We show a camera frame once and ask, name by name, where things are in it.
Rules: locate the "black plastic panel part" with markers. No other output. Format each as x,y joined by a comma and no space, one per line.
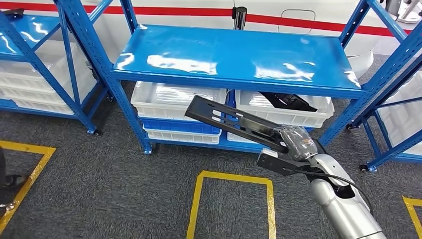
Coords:
201,109

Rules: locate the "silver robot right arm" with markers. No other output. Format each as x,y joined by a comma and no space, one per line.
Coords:
346,211

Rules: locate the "blue metal shelf rack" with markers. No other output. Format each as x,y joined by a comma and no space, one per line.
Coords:
395,151
214,46
13,29

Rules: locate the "black part in crate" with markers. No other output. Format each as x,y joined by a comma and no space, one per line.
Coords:
286,100

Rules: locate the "yellow floor tape square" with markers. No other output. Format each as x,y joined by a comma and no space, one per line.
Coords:
230,177
29,146

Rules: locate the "red barrier belt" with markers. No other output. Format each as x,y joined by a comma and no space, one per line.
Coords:
329,26
165,11

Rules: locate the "white car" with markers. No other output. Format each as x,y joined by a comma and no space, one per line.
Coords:
263,6

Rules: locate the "person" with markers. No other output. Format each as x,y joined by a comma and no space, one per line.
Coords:
16,180

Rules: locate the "chrome base stool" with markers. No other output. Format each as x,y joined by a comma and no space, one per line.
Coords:
8,206

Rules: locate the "grey white stand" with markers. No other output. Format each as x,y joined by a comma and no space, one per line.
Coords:
408,16

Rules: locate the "black plastic piece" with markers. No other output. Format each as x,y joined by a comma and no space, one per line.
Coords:
13,13

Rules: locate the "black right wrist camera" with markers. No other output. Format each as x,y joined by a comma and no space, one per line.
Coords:
273,165

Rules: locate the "black stanchion post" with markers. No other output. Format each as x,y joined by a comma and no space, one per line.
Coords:
239,18

